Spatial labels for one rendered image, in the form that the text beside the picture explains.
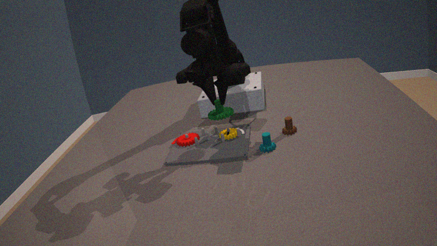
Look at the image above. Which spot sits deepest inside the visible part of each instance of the teal gear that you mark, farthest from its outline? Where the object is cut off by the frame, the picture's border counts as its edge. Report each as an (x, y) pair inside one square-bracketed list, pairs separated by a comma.
[(267, 144)]

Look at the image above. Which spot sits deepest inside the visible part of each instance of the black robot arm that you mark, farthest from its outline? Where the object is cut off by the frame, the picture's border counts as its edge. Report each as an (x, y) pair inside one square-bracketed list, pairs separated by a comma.
[(199, 16)]

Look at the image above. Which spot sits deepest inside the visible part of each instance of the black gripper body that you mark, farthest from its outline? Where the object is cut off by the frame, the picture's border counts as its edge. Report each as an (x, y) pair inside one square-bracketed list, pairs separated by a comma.
[(236, 71)]

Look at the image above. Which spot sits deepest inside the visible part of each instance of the red gear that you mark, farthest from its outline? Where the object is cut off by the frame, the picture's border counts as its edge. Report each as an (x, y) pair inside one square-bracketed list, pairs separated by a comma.
[(183, 141)]

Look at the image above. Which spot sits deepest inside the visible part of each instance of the brown gear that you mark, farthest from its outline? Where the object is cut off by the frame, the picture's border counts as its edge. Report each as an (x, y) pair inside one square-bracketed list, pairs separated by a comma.
[(289, 128)]

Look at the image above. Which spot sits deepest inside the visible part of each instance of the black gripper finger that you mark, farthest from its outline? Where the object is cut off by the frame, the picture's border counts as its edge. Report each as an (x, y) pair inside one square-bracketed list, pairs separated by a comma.
[(222, 87), (209, 88)]

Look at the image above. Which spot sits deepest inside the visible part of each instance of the green gear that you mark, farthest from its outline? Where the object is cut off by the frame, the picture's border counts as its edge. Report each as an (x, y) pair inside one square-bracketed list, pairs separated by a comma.
[(220, 112)]

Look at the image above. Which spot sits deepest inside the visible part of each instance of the yellow gear with black stripe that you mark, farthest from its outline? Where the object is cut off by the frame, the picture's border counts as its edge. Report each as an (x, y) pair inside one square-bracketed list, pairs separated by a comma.
[(229, 135)]

